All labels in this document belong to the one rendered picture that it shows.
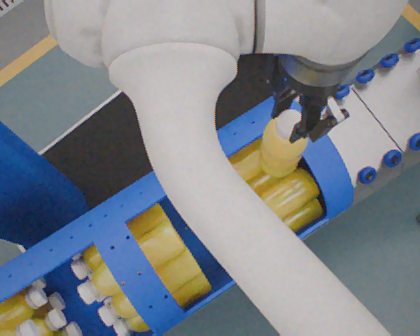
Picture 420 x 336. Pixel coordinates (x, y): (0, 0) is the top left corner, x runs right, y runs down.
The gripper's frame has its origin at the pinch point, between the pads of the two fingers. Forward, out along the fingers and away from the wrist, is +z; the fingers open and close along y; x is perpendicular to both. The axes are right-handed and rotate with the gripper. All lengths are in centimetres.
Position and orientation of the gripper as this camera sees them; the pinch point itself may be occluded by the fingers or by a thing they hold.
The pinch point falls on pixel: (292, 117)
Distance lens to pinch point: 76.9
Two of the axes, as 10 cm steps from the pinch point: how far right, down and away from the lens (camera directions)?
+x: -8.3, 5.4, -1.3
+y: -5.5, -8.1, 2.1
